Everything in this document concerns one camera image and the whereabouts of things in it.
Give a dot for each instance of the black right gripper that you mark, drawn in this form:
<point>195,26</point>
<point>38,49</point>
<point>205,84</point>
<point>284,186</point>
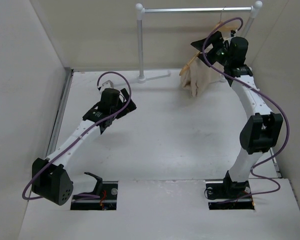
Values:
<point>217,41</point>

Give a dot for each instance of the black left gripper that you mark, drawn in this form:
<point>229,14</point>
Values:
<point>130,107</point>

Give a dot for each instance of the beige trousers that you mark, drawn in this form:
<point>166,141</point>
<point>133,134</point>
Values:
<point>198,77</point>

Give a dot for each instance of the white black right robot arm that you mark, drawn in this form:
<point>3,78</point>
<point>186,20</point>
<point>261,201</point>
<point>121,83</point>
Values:
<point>263,126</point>

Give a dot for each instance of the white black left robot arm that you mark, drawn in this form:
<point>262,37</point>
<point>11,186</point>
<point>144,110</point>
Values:
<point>53,178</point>

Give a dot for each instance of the white metal clothes rack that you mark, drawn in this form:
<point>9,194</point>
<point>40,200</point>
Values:
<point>165,29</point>

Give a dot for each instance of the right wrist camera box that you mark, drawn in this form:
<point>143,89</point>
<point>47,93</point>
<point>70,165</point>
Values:
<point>237,51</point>

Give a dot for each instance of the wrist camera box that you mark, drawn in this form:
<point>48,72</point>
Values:
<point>110,97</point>
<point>237,51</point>

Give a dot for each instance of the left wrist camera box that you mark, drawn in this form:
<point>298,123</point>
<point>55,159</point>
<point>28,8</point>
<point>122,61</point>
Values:
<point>110,97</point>

